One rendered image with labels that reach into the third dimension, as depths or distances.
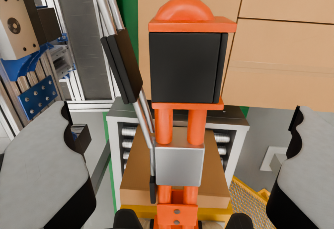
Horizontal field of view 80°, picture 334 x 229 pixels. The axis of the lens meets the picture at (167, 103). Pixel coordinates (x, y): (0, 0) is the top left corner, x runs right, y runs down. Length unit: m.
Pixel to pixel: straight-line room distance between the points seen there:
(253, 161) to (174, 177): 1.88
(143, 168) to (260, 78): 0.65
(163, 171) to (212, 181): 0.58
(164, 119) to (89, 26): 1.13
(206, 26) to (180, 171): 0.18
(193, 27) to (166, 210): 0.27
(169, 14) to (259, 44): 0.79
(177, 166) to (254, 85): 0.80
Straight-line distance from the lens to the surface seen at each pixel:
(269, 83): 1.05
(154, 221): 0.43
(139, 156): 0.89
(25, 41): 0.59
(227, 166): 1.23
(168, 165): 0.27
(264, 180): 2.37
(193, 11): 0.19
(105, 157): 1.61
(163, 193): 0.32
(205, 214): 0.59
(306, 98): 1.17
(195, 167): 0.27
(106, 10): 0.19
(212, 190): 0.82
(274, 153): 2.11
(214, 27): 0.18
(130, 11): 1.45
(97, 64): 1.36
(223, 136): 1.15
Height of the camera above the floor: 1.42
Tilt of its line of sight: 60 degrees down
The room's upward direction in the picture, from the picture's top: 175 degrees counter-clockwise
